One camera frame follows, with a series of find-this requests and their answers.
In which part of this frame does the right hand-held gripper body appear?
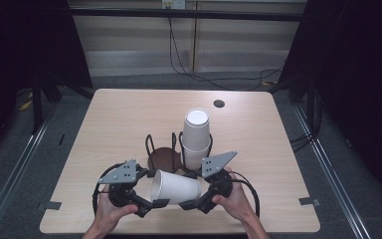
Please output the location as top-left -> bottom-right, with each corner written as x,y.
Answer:
194,150 -> 239,214

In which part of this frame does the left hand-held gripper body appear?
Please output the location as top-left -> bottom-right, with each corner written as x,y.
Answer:
97,158 -> 154,219

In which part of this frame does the black wire cup holder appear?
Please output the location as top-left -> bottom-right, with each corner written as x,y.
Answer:
144,130 -> 214,177

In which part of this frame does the white paper cup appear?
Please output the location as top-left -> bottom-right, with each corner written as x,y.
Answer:
149,168 -> 203,205

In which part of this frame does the stack of white cups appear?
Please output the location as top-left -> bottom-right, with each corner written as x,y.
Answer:
181,108 -> 213,171

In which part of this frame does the person's right hand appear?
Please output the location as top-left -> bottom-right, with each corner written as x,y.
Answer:
211,166 -> 252,223

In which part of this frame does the person's left hand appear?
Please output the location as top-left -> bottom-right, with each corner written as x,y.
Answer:
94,184 -> 140,233

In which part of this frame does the grey tape strip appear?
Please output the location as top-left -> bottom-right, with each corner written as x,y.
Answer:
298,196 -> 321,207
36,200 -> 63,211

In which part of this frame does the black metal stand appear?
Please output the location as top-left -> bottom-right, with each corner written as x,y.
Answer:
29,75 -> 96,135
268,75 -> 316,134

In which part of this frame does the yellow floor item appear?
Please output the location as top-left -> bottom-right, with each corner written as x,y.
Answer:
18,93 -> 35,113

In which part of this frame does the black horizontal bar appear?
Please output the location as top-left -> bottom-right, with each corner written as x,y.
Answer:
69,8 -> 308,23

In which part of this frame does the dark curtain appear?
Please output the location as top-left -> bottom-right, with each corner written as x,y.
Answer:
0,0 -> 94,165
278,0 -> 382,202

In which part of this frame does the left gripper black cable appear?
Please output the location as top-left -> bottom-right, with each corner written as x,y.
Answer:
92,161 -> 126,217

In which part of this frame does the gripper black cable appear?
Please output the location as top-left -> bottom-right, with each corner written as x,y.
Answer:
230,170 -> 261,219
92,161 -> 126,217

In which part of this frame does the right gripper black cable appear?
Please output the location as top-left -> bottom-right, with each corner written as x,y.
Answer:
230,170 -> 261,219

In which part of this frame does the bundle of black floor cables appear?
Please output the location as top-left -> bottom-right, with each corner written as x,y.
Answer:
288,89 -> 323,154

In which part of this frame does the metal floor rail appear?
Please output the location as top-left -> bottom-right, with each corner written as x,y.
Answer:
292,104 -> 373,239
0,109 -> 58,239

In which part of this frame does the black hanging wall cable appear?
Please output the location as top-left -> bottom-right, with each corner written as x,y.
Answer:
167,16 -> 285,92

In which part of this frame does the white wall outlet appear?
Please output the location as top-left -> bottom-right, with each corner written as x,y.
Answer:
161,0 -> 187,10

